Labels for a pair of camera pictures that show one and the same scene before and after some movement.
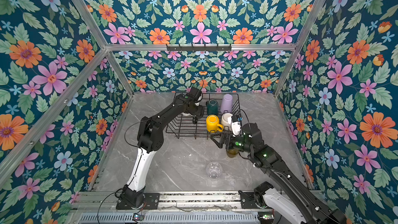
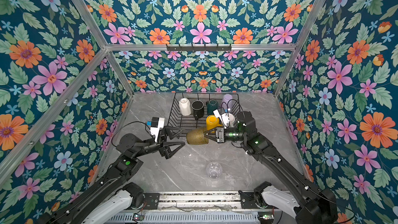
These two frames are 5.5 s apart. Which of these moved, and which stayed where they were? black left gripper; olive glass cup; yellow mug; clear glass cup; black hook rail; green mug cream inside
Moved: olive glass cup; black left gripper
Stayed: black hook rail; yellow mug; green mug cream inside; clear glass cup
